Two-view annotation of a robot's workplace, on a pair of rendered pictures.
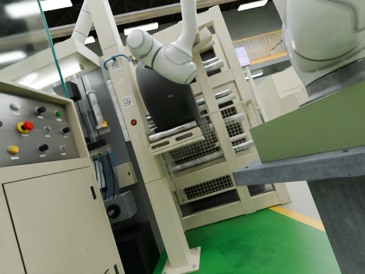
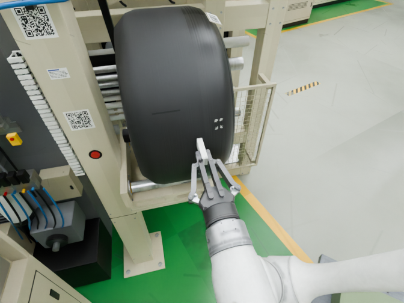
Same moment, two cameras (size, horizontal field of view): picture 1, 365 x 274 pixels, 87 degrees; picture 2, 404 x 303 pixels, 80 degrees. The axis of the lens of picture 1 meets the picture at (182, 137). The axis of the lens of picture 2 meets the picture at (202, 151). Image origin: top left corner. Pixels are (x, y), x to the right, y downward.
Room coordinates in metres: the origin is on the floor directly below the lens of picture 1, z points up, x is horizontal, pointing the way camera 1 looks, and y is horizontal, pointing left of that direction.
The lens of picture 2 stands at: (0.65, 0.15, 1.70)
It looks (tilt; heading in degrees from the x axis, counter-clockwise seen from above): 45 degrees down; 339
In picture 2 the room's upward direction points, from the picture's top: straight up
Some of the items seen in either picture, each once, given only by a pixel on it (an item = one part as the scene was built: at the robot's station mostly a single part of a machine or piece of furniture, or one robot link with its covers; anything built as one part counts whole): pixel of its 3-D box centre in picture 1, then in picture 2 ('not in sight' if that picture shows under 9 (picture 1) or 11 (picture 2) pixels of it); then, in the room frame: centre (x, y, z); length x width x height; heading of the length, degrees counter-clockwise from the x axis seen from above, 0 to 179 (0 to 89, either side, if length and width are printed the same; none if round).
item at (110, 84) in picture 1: (120, 110); (57, 124); (1.42, 0.38, 1.19); 0.05 x 0.04 x 0.48; 173
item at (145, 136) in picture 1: (153, 139); (126, 163); (1.44, 0.21, 0.90); 0.40 x 0.03 x 0.10; 173
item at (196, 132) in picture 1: (175, 140); (172, 189); (1.28, 0.05, 0.84); 0.36 x 0.09 x 0.06; 83
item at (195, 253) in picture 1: (181, 261); (143, 252); (1.43, 0.29, 0.01); 0.27 x 0.27 x 0.02; 83
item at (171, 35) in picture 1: (166, 45); not in sight; (1.70, -0.13, 1.71); 0.61 x 0.25 x 0.15; 83
